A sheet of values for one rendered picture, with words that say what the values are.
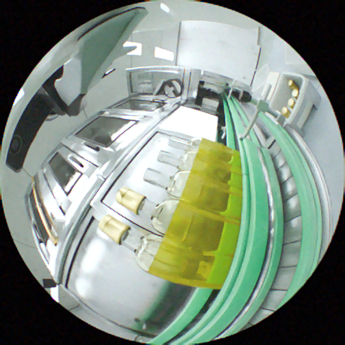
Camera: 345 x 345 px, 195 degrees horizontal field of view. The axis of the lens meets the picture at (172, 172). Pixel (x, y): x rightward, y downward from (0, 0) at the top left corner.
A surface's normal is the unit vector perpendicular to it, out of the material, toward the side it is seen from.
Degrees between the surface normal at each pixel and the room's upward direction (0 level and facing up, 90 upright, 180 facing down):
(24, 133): 151
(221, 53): 90
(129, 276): 90
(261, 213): 90
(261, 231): 90
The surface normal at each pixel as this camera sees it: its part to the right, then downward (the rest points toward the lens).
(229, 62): -0.37, 0.75
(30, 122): 0.99, -0.15
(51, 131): 0.92, 0.35
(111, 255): 0.07, -0.55
